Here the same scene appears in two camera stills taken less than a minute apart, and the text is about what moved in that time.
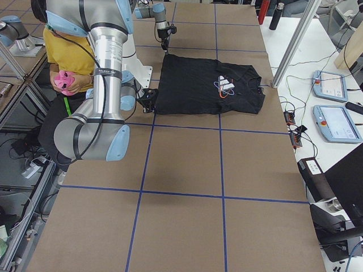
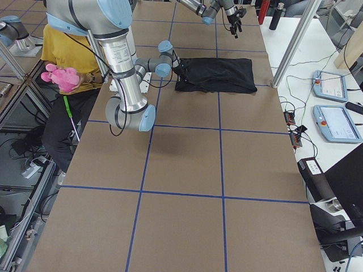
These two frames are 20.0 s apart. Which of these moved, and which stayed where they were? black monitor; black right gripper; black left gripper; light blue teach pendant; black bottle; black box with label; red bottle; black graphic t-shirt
Moved: black left gripper; black graphic t-shirt; black right gripper
Stayed: red bottle; black monitor; light blue teach pendant; black bottle; black box with label
